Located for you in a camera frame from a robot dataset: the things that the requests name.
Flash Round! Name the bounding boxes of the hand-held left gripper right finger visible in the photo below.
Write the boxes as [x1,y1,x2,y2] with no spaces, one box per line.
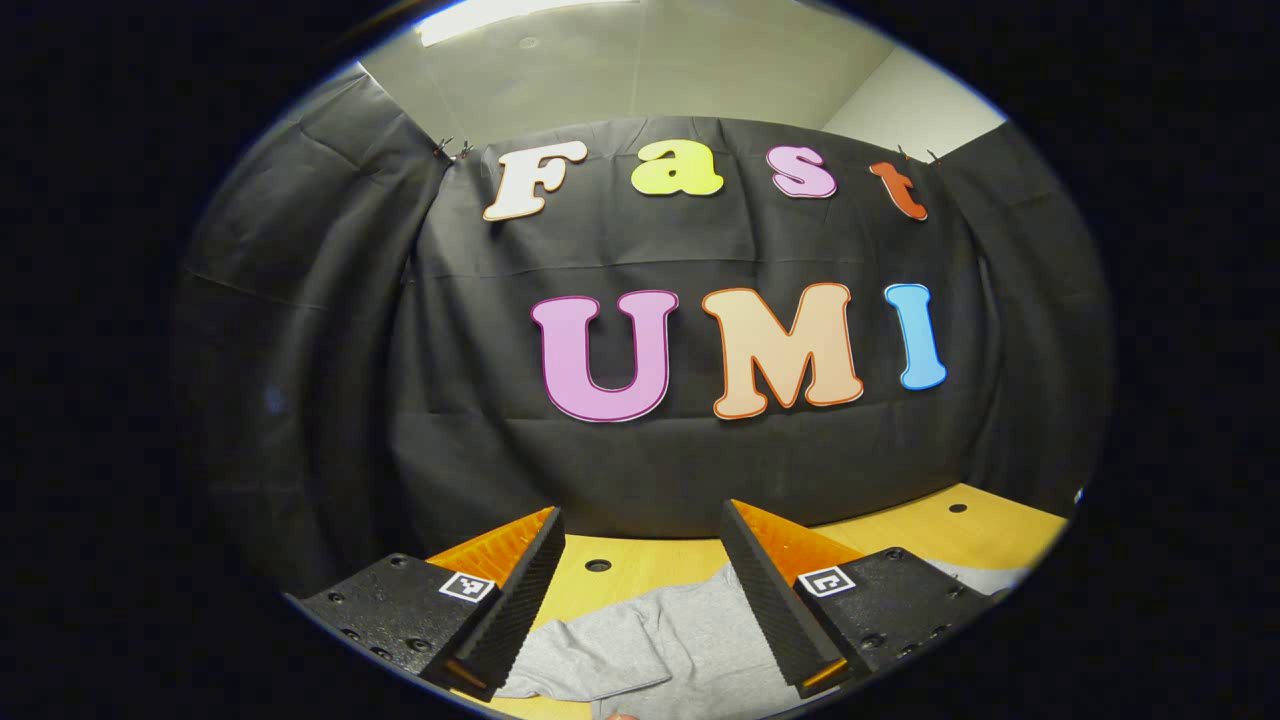
[719,498,1001,699]

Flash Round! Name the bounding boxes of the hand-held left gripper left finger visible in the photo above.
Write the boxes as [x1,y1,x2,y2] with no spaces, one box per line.
[285,505,567,702]

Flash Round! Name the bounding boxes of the grey zip-neck sweatshirt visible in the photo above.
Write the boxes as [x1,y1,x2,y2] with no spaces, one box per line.
[495,560,1033,720]

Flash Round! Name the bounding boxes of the black backdrop cloth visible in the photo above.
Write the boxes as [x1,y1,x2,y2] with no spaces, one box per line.
[170,68,1117,601]

